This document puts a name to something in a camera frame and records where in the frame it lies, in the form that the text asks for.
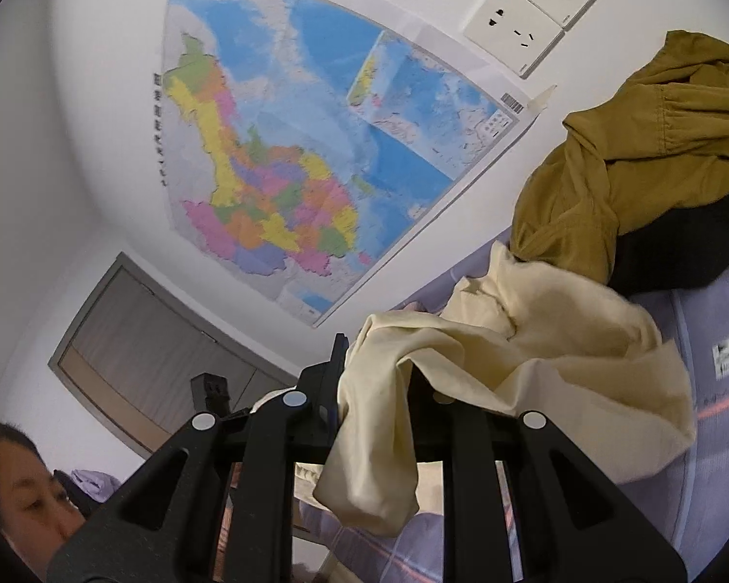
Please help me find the cream garment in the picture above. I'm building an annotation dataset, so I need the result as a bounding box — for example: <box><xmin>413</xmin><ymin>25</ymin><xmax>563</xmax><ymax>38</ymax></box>
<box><xmin>312</xmin><ymin>241</ymin><xmax>699</xmax><ymax>538</ymax></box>

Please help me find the black garment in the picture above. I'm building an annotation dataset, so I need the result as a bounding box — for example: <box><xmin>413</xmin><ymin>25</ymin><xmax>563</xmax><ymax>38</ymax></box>
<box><xmin>607</xmin><ymin>185</ymin><xmax>729</xmax><ymax>298</ymax></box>

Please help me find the person's head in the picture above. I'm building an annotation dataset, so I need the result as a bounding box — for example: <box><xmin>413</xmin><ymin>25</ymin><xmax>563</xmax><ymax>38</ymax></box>
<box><xmin>0</xmin><ymin>416</ymin><xmax>86</xmax><ymax>583</ymax></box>

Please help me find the purple plaid bed sheet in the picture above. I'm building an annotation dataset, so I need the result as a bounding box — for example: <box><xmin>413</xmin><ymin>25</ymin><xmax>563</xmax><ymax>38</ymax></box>
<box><xmin>212</xmin><ymin>237</ymin><xmax>729</xmax><ymax>583</ymax></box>

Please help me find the olive green garment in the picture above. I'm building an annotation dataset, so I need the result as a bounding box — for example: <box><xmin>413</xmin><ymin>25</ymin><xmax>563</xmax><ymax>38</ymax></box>
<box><xmin>510</xmin><ymin>29</ymin><xmax>729</xmax><ymax>286</ymax></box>

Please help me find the small purple cloth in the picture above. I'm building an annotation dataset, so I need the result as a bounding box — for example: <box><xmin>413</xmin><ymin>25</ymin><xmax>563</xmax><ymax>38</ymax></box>
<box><xmin>69</xmin><ymin>467</ymin><xmax>122</xmax><ymax>505</ymax></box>

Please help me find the colourful wall map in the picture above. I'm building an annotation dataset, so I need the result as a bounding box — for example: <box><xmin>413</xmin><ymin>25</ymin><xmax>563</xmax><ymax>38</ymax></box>
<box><xmin>149</xmin><ymin>0</ymin><xmax>544</xmax><ymax>329</ymax></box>

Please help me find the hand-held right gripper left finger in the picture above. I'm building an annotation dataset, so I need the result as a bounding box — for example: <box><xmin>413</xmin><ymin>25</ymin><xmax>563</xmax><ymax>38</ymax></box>
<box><xmin>47</xmin><ymin>333</ymin><xmax>350</xmax><ymax>583</ymax></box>

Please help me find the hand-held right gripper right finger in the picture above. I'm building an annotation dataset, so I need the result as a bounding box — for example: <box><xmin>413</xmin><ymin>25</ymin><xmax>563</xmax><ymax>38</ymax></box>
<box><xmin>407</xmin><ymin>364</ymin><xmax>689</xmax><ymax>583</ymax></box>

